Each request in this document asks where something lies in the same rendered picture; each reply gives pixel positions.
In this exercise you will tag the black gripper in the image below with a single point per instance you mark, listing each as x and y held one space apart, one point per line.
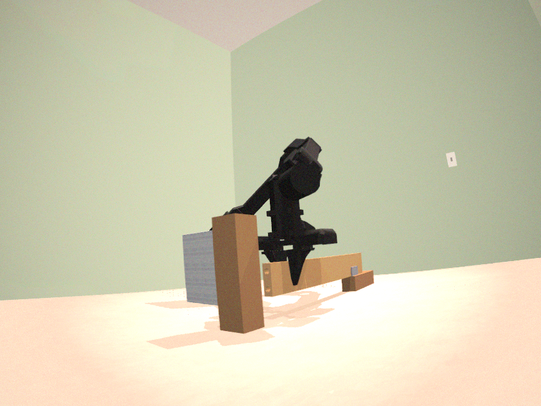
286 223

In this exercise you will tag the long tan wooden rail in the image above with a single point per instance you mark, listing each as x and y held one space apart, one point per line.
317 271

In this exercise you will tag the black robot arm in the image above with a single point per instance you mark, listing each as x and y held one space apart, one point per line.
297 176

